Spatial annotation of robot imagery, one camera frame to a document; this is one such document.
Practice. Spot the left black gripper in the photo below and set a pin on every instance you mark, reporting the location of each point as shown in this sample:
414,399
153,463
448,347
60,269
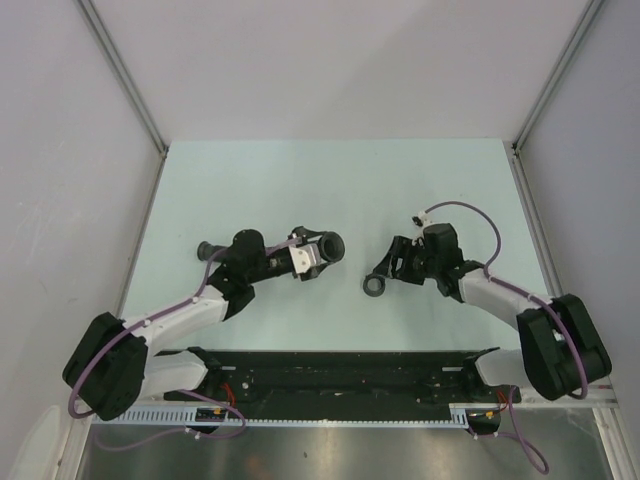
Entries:
303,234

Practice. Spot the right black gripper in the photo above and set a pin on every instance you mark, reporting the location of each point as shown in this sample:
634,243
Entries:
403,247

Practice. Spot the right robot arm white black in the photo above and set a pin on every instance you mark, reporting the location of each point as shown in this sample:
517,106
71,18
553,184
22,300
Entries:
560,351

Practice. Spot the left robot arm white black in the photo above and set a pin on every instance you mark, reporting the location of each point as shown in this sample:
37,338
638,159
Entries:
119,361

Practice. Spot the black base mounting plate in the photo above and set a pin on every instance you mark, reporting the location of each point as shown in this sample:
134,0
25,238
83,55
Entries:
344,385

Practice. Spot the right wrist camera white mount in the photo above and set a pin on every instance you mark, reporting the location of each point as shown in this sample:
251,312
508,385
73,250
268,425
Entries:
422,221

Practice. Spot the grey slotted cable duct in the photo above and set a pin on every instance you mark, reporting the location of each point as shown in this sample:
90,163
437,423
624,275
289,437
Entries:
192,416

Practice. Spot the right aluminium frame post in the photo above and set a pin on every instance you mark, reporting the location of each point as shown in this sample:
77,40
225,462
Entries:
568,54

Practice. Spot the aluminium frame post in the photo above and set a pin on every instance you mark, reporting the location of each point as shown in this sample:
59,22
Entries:
122,74
568,54

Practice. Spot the aluminium extrusion rail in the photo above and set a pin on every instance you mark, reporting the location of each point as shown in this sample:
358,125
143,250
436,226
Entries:
600,395

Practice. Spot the left aluminium frame post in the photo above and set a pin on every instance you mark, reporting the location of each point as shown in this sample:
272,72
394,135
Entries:
122,74

